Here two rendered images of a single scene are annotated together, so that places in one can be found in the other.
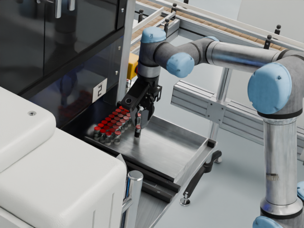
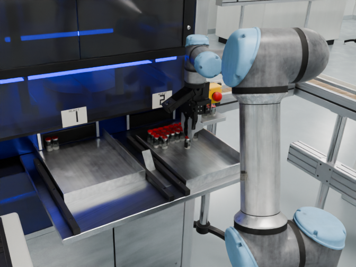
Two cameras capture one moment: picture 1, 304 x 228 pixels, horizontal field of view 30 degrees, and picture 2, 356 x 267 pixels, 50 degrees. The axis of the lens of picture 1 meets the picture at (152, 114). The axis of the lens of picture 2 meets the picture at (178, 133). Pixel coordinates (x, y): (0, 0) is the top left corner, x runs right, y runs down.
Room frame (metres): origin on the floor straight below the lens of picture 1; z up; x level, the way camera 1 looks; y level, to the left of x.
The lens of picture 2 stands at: (0.52, -0.60, 1.57)
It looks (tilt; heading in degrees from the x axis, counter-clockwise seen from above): 27 degrees down; 33
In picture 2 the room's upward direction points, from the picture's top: 2 degrees clockwise
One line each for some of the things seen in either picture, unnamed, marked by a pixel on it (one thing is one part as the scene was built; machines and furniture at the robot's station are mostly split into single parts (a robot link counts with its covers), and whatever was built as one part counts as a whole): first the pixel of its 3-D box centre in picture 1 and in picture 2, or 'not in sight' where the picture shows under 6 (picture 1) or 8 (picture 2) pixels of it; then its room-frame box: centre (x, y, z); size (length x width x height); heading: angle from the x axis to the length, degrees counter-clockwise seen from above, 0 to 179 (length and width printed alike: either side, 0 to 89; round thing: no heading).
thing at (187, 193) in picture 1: (203, 171); not in sight; (2.44, -0.33, 0.07); 0.50 x 0.08 x 0.14; 156
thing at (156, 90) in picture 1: (147, 87); (195, 97); (1.60, 0.03, 1.08); 0.09 x 0.08 x 0.12; 156
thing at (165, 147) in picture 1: (147, 141); (190, 151); (1.54, 0.00, 0.90); 0.34 x 0.26 x 0.04; 66
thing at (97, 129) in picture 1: (109, 122); (168, 132); (1.60, 0.14, 0.90); 0.18 x 0.02 x 0.05; 156
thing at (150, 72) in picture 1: (148, 67); (194, 75); (1.59, 0.03, 1.16); 0.08 x 0.08 x 0.05
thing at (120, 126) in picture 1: (120, 127); (174, 136); (1.59, 0.10, 0.90); 0.18 x 0.02 x 0.05; 156
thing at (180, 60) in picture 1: (178, 59); (211, 62); (1.54, -0.05, 1.23); 0.11 x 0.11 x 0.08; 47
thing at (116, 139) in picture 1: (117, 137); (164, 142); (1.53, 0.10, 0.90); 0.02 x 0.02 x 0.05
